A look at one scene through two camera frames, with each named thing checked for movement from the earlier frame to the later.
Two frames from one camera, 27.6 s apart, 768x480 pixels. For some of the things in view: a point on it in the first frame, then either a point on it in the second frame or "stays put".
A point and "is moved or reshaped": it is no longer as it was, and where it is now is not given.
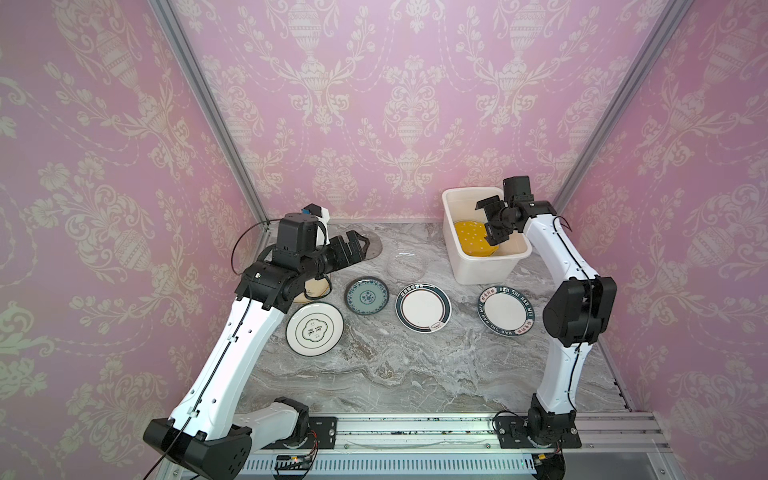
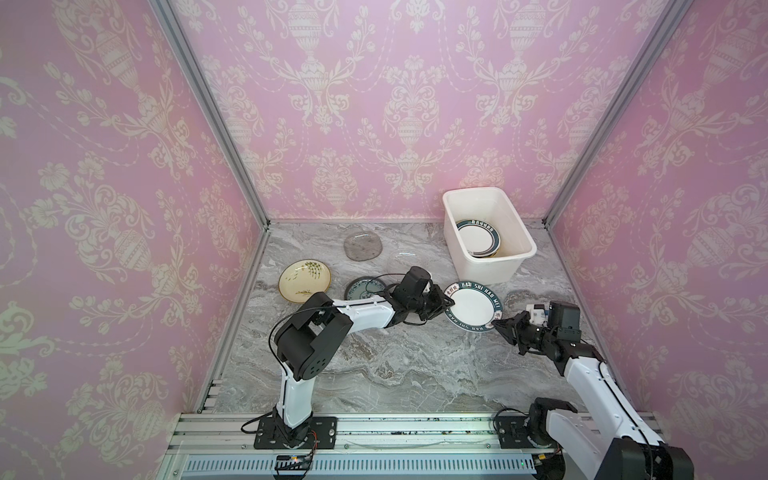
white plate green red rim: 423,308 is moved or reshaped
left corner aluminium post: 172,27 stays put
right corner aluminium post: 658,37 stays put
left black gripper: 345,258 to 437,293
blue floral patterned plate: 366,295 stays put
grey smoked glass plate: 375,245 stays put
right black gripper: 494,222 to 522,330
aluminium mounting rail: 622,446 stays put
